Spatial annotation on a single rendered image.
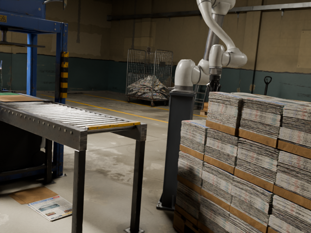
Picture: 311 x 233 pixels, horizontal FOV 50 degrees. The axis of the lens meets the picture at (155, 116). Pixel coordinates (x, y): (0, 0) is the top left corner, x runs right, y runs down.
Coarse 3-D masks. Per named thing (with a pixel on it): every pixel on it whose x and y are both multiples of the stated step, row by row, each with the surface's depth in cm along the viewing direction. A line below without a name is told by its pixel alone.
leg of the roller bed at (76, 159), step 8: (80, 152) 193; (80, 160) 194; (80, 168) 195; (80, 176) 195; (80, 184) 196; (80, 192) 197; (80, 200) 198; (72, 208) 201; (80, 208) 199; (72, 216) 201; (80, 216) 200; (72, 224) 202; (80, 224) 201; (72, 232) 202; (80, 232) 202
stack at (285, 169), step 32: (192, 128) 230; (192, 160) 229; (224, 160) 201; (256, 160) 179; (288, 160) 161; (192, 192) 231; (224, 192) 201; (256, 192) 178; (192, 224) 230; (224, 224) 202; (288, 224) 160
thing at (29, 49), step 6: (30, 36) 360; (36, 36) 364; (30, 42) 361; (36, 42) 365; (30, 48) 362; (36, 48) 367; (30, 54) 363; (36, 54) 368; (30, 60) 364; (36, 60) 369; (30, 66) 365; (36, 66) 370; (30, 72) 366; (36, 72) 371; (30, 78) 367; (36, 78) 372; (30, 84) 368; (36, 84) 373; (30, 90) 369; (36, 90) 374
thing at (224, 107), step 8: (216, 96) 206; (224, 96) 199; (232, 96) 193; (240, 96) 195; (248, 96) 202; (216, 104) 206; (224, 104) 200; (232, 104) 193; (240, 104) 189; (208, 112) 214; (216, 112) 207; (224, 112) 200; (232, 112) 193; (240, 112) 190; (208, 120) 214; (216, 120) 207; (224, 120) 200; (232, 120) 194; (240, 120) 193
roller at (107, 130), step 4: (84, 128) 201; (108, 128) 214; (112, 128) 216; (116, 128) 218; (120, 128) 221; (124, 128) 224; (128, 128) 227; (132, 128) 230; (88, 132) 202; (92, 132) 205; (96, 132) 207; (100, 132) 210; (104, 132) 213
